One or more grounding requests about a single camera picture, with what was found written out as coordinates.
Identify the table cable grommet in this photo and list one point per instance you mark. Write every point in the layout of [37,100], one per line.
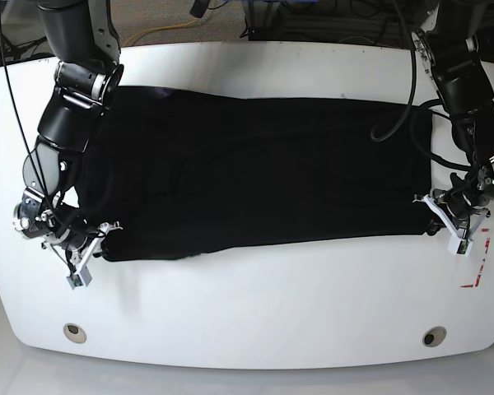
[74,333]
[434,337]

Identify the left table cable grommet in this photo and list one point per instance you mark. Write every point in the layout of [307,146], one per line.
[74,333]

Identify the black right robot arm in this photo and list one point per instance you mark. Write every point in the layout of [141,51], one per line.
[82,37]

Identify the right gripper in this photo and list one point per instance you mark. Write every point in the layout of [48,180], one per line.
[34,218]

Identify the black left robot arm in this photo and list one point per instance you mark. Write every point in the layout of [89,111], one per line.
[446,38]

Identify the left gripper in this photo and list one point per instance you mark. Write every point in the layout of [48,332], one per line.
[471,193]

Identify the right table cable grommet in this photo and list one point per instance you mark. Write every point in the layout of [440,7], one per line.
[434,337]

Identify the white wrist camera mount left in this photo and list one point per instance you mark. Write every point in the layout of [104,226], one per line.
[461,231]

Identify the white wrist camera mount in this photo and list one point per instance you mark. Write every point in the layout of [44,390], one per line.
[84,255]
[461,231]

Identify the red tape rectangle marking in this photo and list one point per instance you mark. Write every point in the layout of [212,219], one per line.
[477,259]

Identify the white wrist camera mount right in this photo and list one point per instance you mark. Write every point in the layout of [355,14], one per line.
[84,255]

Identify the black graphic T-shirt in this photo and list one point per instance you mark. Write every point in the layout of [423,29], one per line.
[186,173]

